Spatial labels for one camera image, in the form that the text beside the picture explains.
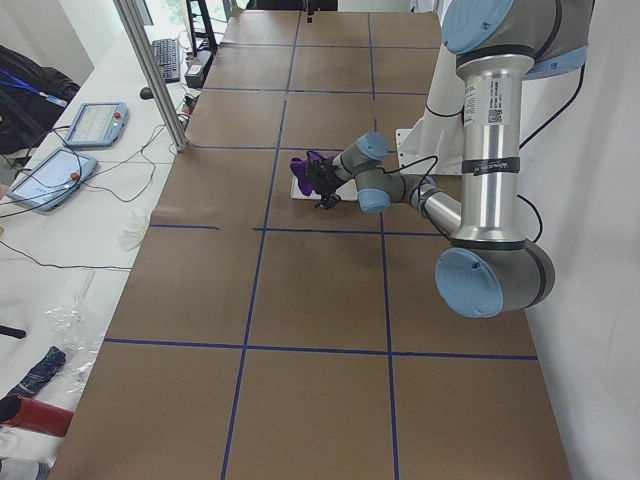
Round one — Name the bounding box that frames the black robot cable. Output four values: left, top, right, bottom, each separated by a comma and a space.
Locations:
514, 64, 587, 241

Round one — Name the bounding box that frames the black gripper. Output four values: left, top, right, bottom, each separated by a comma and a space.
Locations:
305, 157, 340, 196

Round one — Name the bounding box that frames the black jacket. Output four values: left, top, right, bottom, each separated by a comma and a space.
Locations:
1, 46, 80, 154

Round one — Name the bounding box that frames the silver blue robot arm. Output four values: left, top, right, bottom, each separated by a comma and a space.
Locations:
290, 1, 594, 318

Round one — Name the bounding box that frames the clear plastic wrap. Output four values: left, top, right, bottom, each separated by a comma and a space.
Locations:
45, 270, 106, 400

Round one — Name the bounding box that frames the upper teach pendant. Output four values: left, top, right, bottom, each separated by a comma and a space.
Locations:
64, 102, 128, 149

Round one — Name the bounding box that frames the black computer mouse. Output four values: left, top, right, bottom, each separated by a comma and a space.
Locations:
139, 87, 154, 100

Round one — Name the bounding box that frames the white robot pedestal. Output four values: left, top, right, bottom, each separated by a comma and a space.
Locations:
396, 45, 464, 176

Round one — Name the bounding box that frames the folded dark blue cloth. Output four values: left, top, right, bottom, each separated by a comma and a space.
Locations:
8, 346, 66, 398

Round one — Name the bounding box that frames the red cylinder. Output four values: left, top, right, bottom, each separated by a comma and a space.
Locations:
1, 394, 74, 438

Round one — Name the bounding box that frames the aluminium frame post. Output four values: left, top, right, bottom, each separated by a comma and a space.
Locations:
113, 0, 188, 152

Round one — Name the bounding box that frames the white wooden towel rack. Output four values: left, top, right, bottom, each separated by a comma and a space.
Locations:
289, 150, 357, 208

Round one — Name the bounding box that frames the black keyboard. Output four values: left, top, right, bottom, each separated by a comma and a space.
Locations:
151, 38, 181, 83

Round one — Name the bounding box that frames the small black box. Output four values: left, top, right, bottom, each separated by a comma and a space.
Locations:
184, 51, 213, 89

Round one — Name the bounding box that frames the purple towel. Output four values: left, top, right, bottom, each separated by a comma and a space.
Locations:
290, 150, 328, 196

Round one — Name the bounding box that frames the lower teach pendant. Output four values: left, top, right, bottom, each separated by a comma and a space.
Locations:
7, 147, 98, 211

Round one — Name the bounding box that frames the teach pendant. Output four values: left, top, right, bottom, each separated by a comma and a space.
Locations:
7, 147, 98, 211
64, 102, 128, 149

